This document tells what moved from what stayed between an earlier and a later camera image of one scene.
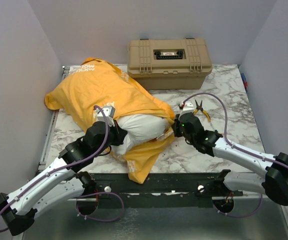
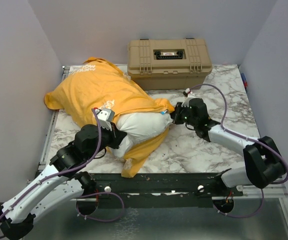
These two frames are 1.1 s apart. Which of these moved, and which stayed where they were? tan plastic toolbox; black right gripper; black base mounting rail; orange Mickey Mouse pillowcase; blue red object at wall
Moved: black right gripper; orange Mickey Mouse pillowcase
Stayed: tan plastic toolbox; blue red object at wall; black base mounting rail
